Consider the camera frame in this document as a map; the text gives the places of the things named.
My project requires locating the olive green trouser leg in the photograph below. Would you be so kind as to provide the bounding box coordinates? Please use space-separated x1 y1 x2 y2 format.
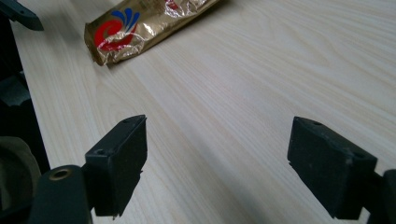
0 135 42 213

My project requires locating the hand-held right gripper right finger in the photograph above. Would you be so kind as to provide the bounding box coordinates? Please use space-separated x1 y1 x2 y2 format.
287 116 379 220

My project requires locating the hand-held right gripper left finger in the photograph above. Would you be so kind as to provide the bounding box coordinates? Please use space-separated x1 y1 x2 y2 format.
84 114 149 217

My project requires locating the gold foil snack packet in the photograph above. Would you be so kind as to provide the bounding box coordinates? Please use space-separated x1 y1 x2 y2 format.
83 0 220 67

